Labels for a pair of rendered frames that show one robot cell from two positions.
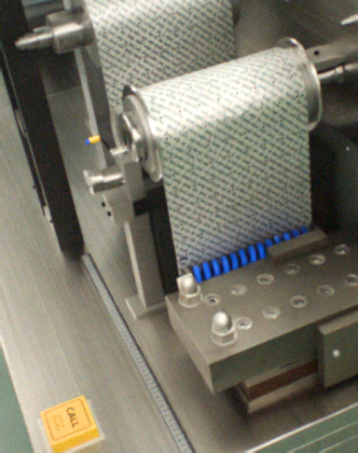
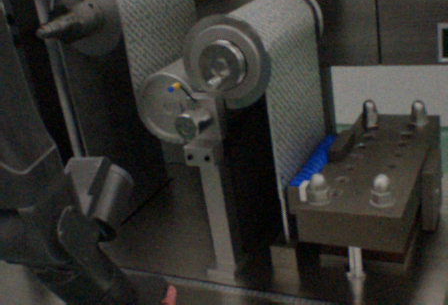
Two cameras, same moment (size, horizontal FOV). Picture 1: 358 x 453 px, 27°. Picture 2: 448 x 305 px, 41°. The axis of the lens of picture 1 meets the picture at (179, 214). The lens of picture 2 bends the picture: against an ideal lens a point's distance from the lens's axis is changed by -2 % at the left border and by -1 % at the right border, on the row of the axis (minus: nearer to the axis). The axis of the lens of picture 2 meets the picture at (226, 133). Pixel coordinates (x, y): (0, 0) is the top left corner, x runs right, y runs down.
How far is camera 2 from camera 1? 0.79 m
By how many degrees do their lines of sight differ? 41
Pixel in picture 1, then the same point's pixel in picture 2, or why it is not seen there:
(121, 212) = (217, 152)
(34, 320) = not seen: outside the picture
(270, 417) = (426, 266)
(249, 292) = (352, 177)
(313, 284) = (384, 155)
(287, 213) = (316, 126)
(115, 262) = (153, 259)
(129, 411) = not seen: outside the picture
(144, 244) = (228, 190)
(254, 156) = (301, 69)
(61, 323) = not seen: outside the picture
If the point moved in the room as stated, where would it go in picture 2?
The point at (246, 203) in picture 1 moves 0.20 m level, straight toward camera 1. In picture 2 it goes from (301, 116) to (400, 139)
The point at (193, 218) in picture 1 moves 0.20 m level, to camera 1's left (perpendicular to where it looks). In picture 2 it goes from (283, 133) to (193, 185)
